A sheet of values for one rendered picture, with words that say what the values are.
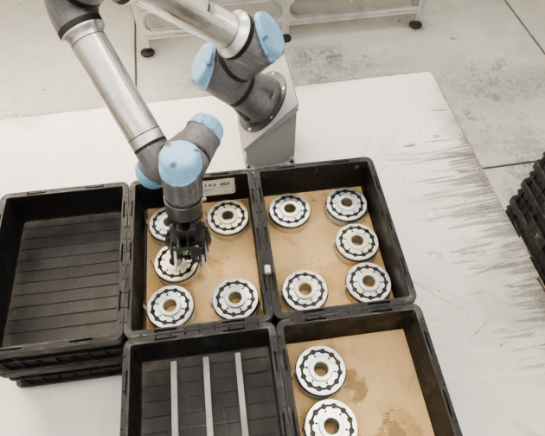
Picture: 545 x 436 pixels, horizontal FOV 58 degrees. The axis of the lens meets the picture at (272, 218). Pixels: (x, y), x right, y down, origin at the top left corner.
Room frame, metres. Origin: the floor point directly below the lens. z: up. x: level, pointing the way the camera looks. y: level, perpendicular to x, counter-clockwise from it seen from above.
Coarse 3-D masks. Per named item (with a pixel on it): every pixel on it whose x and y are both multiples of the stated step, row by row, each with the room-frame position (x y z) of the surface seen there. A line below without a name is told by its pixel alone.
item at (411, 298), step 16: (336, 160) 0.80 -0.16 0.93; (352, 160) 0.80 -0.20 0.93; (368, 160) 0.80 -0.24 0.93; (256, 176) 0.75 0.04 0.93; (256, 192) 0.70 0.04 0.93; (384, 208) 0.65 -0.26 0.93; (400, 256) 0.53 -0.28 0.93; (272, 272) 0.49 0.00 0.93; (272, 288) 0.45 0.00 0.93; (272, 304) 0.41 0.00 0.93; (352, 304) 0.41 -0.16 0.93; (368, 304) 0.41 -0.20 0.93; (384, 304) 0.41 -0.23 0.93; (400, 304) 0.41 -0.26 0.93
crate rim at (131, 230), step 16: (208, 176) 0.75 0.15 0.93; (224, 176) 0.75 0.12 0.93; (128, 208) 0.65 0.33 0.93; (256, 208) 0.65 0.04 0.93; (128, 224) 0.61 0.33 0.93; (256, 224) 0.61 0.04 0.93; (128, 240) 0.57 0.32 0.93; (256, 240) 0.57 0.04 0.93; (128, 256) 0.53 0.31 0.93; (128, 272) 0.49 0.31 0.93; (128, 288) 0.45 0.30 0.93; (128, 304) 0.42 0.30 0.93; (128, 320) 0.38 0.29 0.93; (224, 320) 0.38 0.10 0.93; (256, 320) 0.38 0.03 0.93; (128, 336) 0.35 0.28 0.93; (144, 336) 0.35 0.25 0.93
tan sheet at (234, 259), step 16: (208, 208) 0.72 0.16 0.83; (224, 240) 0.63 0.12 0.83; (240, 240) 0.63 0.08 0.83; (208, 256) 0.58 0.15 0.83; (224, 256) 0.58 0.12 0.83; (240, 256) 0.58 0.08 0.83; (208, 272) 0.54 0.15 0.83; (224, 272) 0.54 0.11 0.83; (240, 272) 0.54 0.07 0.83; (256, 272) 0.54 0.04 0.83; (160, 288) 0.50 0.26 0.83; (192, 288) 0.50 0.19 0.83; (208, 288) 0.50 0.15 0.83; (256, 288) 0.50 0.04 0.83; (208, 304) 0.46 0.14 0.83; (208, 320) 0.42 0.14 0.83
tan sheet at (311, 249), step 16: (304, 192) 0.78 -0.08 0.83; (320, 192) 0.78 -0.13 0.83; (320, 208) 0.72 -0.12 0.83; (320, 224) 0.68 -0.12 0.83; (368, 224) 0.68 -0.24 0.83; (272, 240) 0.63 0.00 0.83; (288, 240) 0.63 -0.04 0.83; (304, 240) 0.63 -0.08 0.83; (320, 240) 0.63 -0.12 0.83; (272, 256) 0.58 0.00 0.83; (288, 256) 0.58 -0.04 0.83; (304, 256) 0.58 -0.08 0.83; (320, 256) 0.58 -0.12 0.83; (336, 256) 0.58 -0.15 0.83; (288, 272) 0.54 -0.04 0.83; (320, 272) 0.54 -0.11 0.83; (336, 272) 0.54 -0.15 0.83; (336, 288) 0.50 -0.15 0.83; (336, 304) 0.46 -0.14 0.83
